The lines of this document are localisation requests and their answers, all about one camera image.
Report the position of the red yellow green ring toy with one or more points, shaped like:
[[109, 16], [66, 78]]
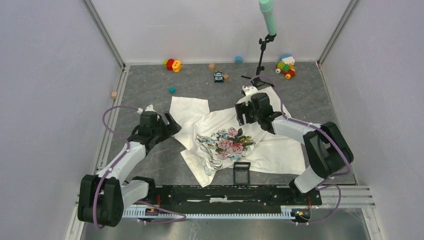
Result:
[[172, 65]]

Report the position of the white floral t-shirt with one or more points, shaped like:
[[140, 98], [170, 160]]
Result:
[[216, 140]]

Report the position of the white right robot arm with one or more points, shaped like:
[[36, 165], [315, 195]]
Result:
[[326, 148]]

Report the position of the blue round block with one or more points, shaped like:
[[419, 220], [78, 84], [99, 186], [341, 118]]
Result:
[[238, 60]]

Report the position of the black brooch box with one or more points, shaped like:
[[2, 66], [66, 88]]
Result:
[[241, 173]]

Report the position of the black tripod stand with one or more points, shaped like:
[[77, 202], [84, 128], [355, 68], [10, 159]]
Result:
[[257, 81]]

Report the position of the teal foam microphone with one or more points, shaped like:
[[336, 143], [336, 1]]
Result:
[[266, 7]]

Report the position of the colourful brick toy car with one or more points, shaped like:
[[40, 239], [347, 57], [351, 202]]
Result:
[[286, 67]]

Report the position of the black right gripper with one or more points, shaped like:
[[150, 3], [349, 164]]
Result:
[[241, 108]]

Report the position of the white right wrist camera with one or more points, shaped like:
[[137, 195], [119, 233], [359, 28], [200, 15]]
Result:
[[249, 90]]

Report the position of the tan wooden cube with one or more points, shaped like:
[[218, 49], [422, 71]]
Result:
[[211, 67]]

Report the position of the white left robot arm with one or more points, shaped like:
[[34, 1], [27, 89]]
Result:
[[103, 197]]

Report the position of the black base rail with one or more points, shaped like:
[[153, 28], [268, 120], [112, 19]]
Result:
[[230, 199]]

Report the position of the white slotted cable duct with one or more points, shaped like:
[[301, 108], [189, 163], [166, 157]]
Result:
[[146, 213]]

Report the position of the black blue robot toy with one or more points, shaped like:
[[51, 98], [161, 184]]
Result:
[[218, 77]]

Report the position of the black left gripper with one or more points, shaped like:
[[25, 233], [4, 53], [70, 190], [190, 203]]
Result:
[[172, 128]]

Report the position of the teal small cube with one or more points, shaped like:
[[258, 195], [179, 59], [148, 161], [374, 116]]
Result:
[[172, 90]]

